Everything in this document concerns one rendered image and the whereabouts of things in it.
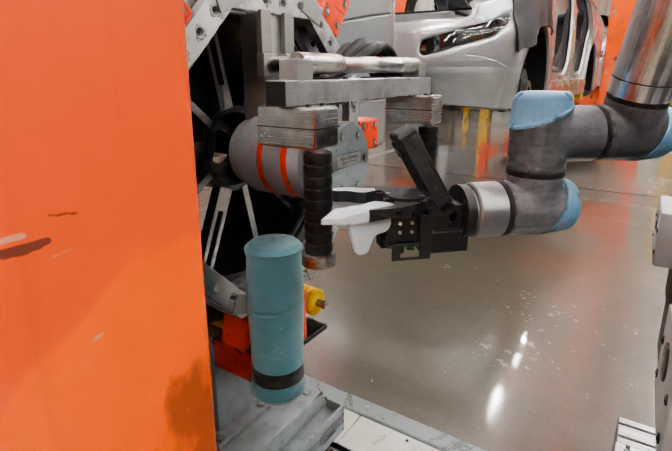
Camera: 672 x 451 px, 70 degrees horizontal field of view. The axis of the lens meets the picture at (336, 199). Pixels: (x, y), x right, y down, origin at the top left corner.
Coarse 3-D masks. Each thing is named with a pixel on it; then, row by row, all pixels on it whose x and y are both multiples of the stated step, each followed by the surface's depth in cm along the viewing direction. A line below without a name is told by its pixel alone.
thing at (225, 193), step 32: (224, 32) 98; (224, 64) 112; (224, 96) 86; (224, 128) 93; (224, 160) 95; (224, 192) 90; (256, 192) 116; (224, 224) 114; (256, 224) 110; (288, 224) 107; (224, 256) 101
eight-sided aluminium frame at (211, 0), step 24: (192, 0) 70; (216, 0) 68; (240, 0) 72; (264, 0) 78; (288, 0) 81; (312, 0) 86; (192, 24) 66; (216, 24) 69; (312, 24) 88; (192, 48) 66; (312, 48) 95; (336, 48) 95; (216, 288) 78; (240, 288) 85; (240, 312) 82
